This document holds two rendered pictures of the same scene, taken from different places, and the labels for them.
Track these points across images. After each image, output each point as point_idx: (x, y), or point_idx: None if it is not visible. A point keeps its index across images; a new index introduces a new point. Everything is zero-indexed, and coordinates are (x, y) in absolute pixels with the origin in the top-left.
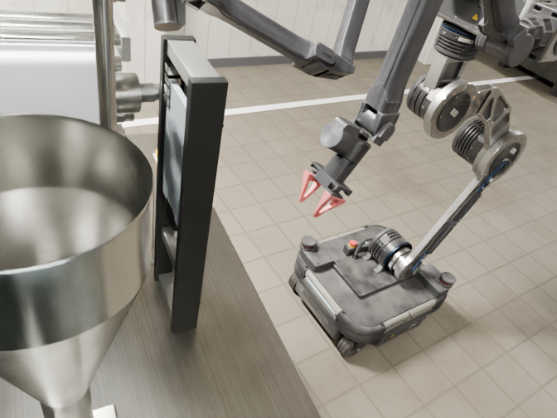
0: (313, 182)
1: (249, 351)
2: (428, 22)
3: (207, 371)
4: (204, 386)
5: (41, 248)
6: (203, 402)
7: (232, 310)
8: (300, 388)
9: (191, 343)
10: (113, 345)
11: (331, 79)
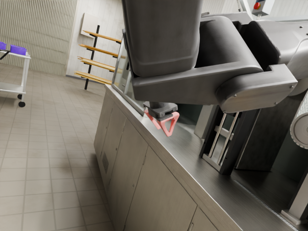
0: (164, 125)
1: (175, 145)
2: None
3: (189, 146)
4: (189, 144)
5: None
6: (187, 142)
7: (185, 156)
8: (155, 135)
9: (198, 152)
10: None
11: (156, 101)
